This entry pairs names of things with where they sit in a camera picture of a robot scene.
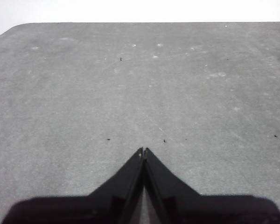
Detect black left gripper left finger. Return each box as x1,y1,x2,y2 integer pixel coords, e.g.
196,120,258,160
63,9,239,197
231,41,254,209
1,147,144,224

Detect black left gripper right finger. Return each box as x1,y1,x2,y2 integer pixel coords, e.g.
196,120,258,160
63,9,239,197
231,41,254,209
144,147,280,224

